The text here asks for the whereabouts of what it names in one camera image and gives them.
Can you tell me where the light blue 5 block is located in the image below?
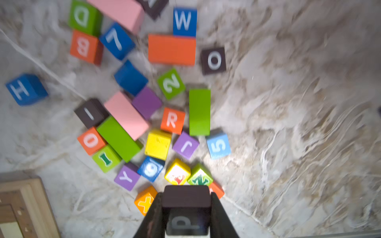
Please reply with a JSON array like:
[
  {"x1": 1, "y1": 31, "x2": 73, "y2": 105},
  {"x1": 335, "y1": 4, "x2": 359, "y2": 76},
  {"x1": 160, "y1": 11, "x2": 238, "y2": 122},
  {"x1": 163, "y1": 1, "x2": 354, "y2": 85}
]
[{"x1": 206, "y1": 131, "x2": 231, "y2": 160}]

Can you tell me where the blue 7 block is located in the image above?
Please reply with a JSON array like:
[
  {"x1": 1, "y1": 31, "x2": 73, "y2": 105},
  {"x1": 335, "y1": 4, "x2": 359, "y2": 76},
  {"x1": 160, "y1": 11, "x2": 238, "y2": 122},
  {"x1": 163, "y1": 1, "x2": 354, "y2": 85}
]
[{"x1": 99, "y1": 22, "x2": 136, "y2": 60}]

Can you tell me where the blue H block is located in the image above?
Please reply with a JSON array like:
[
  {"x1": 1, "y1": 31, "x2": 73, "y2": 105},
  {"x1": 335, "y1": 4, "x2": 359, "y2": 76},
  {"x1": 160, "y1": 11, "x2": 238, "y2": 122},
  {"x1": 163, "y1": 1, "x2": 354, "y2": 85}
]
[{"x1": 6, "y1": 73, "x2": 49, "y2": 106}]

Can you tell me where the orange R block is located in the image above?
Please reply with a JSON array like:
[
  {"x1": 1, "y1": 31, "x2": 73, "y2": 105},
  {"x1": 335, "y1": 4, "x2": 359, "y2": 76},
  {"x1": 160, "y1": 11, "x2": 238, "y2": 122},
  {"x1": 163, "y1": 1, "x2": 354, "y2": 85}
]
[{"x1": 160, "y1": 107, "x2": 186, "y2": 135}]

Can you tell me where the orange X block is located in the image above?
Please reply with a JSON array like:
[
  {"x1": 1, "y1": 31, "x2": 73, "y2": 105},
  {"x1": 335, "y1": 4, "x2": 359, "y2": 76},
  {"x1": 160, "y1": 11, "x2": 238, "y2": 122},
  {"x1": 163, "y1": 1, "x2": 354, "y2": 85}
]
[{"x1": 134, "y1": 185, "x2": 158, "y2": 216}]

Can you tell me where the plain purple block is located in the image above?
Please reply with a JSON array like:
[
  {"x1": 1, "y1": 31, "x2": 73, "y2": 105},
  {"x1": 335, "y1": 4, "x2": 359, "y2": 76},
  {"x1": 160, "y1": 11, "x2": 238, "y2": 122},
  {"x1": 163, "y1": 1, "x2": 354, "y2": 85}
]
[{"x1": 132, "y1": 86, "x2": 163, "y2": 120}]

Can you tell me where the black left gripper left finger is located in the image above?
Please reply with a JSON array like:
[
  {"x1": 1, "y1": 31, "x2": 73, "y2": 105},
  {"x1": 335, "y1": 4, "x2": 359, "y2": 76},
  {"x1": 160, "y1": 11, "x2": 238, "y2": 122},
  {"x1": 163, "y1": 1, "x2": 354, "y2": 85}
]
[{"x1": 133, "y1": 192, "x2": 165, "y2": 238}]

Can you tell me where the purple Y block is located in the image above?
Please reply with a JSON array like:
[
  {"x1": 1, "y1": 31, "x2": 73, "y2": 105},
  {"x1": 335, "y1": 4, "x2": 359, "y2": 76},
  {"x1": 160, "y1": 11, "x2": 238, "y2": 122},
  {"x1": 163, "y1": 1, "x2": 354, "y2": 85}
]
[{"x1": 114, "y1": 162, "x2": 141, "y2": 191}]

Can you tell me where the dark brown K block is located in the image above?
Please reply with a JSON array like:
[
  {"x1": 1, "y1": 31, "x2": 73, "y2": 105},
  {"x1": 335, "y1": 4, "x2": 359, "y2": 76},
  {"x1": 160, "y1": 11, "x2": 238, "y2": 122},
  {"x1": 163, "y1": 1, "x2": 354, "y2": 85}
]
[{"x1": 137, "y1": 0, "x2": 169, "y2": 20}]

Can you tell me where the plain yellow block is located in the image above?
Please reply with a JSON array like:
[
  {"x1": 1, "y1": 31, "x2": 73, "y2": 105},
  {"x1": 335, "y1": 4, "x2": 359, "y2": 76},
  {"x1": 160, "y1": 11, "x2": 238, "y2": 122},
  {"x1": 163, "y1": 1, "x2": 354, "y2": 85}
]
[{"x1": 144, "y1": 129, "x2": 172, "y2": 161}]

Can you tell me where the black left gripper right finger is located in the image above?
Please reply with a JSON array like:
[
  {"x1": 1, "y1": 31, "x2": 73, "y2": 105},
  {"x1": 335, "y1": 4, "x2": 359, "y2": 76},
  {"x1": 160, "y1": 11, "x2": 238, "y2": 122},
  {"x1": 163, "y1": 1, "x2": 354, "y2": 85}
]
[{"x1": 210, "y1": 192, "x2": 239, "y2": 238}]

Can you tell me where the dark brown I block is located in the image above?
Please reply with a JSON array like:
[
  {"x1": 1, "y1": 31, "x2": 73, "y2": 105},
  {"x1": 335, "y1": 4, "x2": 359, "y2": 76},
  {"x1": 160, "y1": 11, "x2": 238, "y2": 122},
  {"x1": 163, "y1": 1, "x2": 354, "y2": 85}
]
[{"x1": 74, "y1": 98, "x2": 110, "y2": 129}]

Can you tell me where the green I block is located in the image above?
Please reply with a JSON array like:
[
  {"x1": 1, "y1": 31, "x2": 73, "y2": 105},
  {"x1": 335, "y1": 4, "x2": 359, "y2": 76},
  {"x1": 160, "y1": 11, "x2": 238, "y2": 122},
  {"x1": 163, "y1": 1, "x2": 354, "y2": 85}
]
[{"x1": 92, "y1": 145, "x2": 122, "y2": 174}]

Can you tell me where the green D block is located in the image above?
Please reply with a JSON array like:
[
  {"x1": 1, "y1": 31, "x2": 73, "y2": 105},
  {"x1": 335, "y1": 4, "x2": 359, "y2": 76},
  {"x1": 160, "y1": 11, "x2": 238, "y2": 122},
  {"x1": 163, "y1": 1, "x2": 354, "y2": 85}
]
[{"x1": 68, "y1": 0, "x2": 103, "y2": 37}]

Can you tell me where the long green block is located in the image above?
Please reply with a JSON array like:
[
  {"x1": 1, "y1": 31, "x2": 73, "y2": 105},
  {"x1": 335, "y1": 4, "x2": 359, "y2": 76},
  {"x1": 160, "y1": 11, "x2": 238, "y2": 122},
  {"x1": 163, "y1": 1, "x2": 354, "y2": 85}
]
[
  {"x1": 96, "y1": 116, "x2": 143, "y2": 163},
  {"x1": 189, "y1": 89, "x2": 211, "y2": 136}
]

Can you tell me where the blue W block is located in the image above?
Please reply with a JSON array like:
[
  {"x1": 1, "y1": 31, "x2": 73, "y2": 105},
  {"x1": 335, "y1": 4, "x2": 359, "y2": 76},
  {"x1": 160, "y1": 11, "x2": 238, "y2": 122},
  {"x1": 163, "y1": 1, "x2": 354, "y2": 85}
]
[{"x1": 173, "y1": 8, "x2": 197, "y2": 38}]

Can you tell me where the orange A block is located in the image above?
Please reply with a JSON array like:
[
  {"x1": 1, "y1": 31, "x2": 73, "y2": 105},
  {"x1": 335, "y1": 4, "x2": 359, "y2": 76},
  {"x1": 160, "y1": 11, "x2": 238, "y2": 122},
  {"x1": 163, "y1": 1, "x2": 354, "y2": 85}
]
[{"x1": 209, "y1": 181, "x2": 225, "y2": 199}]

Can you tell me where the long green block left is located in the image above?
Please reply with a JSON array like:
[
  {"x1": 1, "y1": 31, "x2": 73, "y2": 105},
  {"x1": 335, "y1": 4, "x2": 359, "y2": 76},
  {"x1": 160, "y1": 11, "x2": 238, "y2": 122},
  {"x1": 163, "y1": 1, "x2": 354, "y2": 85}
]
[{"x1": 96, "y1": 116, "x2": 143, "y2": 163}]

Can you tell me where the dark brown P block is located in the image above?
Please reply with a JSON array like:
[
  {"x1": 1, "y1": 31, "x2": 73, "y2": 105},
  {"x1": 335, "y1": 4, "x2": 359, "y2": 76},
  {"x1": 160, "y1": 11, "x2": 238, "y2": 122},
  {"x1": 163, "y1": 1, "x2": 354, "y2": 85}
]
[{"x1": 162, "y1": 185, "x2": 211, "y2": 236}]

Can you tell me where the green 2 block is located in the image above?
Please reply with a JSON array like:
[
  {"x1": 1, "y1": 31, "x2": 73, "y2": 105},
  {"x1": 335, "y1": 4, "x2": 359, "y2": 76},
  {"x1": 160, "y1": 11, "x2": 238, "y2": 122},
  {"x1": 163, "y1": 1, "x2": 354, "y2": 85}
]
[{"x1": 157, "y1": 68, "x2": 186, "y2": 101}]

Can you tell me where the wooden chessboard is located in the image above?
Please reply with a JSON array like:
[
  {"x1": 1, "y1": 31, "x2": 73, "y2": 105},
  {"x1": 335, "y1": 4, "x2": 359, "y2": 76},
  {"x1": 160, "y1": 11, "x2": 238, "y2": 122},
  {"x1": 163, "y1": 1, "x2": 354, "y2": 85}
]
[{"x1": 1, "y1": 171, "x2": 61, "y2": 238}]

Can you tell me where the yellow E block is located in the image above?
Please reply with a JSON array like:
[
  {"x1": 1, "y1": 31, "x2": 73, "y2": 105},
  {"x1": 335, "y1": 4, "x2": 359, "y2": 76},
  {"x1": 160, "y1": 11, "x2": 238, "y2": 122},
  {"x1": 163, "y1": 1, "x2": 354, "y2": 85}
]
[{"x1": 164, "y1": 158, "x2": 191, "y2": 185}]

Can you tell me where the orange 0 block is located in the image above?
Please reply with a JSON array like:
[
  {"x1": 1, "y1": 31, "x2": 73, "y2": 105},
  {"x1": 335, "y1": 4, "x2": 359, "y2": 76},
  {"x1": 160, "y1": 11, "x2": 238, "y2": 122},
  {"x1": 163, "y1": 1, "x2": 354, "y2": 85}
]
[{"x1": 77, "y1": 127, "x2": 107, "y2": 156}]

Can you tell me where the plain blue block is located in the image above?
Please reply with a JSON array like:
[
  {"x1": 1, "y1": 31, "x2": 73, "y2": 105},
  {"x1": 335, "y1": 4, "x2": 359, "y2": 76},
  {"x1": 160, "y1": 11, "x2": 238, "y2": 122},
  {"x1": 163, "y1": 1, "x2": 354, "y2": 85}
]
[{"x1": 114, "y1": 60, "x2": 148, "y2": 97}]

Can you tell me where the blue 9 block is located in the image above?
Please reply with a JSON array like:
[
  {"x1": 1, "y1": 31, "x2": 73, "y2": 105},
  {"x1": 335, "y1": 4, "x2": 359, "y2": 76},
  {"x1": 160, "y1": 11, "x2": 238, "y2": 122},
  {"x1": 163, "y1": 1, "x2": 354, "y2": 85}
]
[{"x1": 138, "y1": 156, "x2": 165, "y2": 182}]

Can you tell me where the long orange block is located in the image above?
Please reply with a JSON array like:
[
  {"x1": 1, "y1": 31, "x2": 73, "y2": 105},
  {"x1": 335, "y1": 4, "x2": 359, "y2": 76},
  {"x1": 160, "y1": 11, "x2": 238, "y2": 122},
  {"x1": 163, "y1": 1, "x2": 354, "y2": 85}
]
[{"x1": 148, "y1": 34, "x2": 196, "y2": 66}]

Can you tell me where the green N block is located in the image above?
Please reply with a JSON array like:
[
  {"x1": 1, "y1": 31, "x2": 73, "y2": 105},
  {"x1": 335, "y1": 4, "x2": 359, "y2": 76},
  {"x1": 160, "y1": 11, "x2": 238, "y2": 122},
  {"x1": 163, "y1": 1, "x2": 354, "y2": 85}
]
[{"x1": 187, "y1": 163, "x2": 213, "y2": 186}]

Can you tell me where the dark brown O block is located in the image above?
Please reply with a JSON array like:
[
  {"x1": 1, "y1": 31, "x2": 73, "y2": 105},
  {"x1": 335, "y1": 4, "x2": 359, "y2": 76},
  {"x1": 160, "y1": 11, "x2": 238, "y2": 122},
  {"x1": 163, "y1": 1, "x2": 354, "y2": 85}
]
[{"x1": 200, "y1": 47, "x2": 227, "y2": 75}]

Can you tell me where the long pink block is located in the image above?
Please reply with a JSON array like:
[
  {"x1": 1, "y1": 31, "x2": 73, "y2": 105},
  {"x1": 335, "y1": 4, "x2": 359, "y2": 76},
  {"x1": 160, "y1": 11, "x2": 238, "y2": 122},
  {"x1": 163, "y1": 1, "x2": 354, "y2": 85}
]
[
  {"x1": 87, "y1": 0, "x2": 145, "y2": 35},
  {"x1": 104, "y1": 91, "x2": 149, "y2": 141}
]

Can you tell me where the orange B block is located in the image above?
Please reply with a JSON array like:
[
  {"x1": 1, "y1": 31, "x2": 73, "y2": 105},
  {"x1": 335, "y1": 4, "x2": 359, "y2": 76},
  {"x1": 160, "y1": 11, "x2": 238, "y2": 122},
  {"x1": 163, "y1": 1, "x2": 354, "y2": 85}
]
[{"x1": 70, "y1": 30, "x2": 104, "y2": 66}]

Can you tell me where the purple J block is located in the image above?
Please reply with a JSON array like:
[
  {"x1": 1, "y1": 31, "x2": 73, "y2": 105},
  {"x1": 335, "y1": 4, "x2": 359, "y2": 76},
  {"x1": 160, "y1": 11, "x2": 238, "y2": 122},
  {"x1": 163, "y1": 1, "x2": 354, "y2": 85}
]
[{"x1": 172, "y1": 131, "x2": 199, "y2": 160}]

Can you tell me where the long green block right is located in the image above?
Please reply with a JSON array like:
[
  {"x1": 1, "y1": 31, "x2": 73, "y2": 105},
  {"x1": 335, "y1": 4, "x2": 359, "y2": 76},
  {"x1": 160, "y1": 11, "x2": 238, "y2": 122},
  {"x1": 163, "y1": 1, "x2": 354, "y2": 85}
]
[{"x1": 189, "y1": 89, "x2": 211, "y2": 136}]

